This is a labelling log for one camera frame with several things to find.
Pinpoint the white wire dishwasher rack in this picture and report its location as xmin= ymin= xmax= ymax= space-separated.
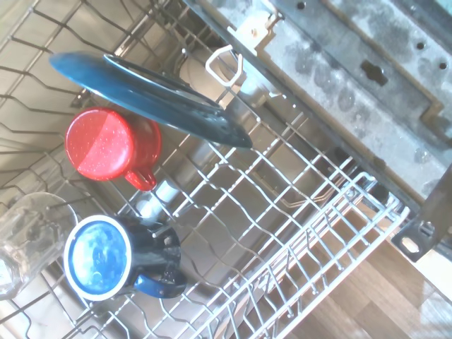
xmin=0 ymin=0 xmax=412 ymax=339

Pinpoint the red speckled enamel mug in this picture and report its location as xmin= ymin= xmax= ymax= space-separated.
xmin=64 ymin=107 xmax=162 ymax=192

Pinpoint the steel dishwasher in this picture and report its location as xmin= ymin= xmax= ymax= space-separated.
xmin=0 ymin=0 xmax=452 ymax=339

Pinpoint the clear drinking glass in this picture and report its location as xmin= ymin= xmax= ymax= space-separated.
xmin=0 ymin=192 xmax=79 ymax=301

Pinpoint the blue mug with white rim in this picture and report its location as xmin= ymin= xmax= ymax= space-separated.
xmin=62 ymin=214 xmax=188 ymax=303

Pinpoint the dark blue plate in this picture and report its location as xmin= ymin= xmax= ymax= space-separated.
xmin=103 ymin=54 xmax=227 ymax=111
xmin=48 ymin=51 xmax=254 ymax=149

